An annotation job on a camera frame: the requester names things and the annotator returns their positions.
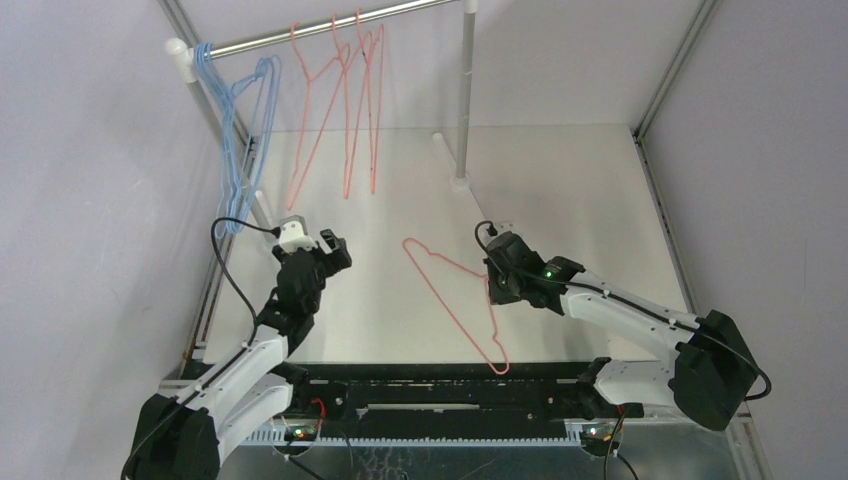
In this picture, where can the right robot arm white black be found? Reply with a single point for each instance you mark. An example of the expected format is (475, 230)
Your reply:
(701, 366)

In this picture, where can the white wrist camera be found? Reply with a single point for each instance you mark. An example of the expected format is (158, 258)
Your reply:
(497, 228)
(294, 236)

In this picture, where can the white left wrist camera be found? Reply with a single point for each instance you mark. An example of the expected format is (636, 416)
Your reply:
(294, 236)

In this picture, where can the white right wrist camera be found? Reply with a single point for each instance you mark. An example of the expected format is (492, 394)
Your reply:
(497, 228)

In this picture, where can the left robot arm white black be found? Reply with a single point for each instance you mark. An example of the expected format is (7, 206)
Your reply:
(190, 434)

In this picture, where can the left circuit board with wires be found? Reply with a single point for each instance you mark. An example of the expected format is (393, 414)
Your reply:
(299, 437)

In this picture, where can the circuit board with wires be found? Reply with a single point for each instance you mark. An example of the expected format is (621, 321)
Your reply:
(603, 440)
(299, 437)

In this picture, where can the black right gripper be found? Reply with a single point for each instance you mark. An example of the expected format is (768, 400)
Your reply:
(499, 266)

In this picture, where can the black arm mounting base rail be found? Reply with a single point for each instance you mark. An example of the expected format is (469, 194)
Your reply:
(457, 404)

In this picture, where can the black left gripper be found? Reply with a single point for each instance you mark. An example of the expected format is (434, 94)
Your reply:
(336, 260)

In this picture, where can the right circuit board with wires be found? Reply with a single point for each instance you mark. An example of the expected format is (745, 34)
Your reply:
(603, 440)

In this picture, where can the metal clothes rack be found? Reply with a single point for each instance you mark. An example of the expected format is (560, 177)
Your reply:
(242, 114)

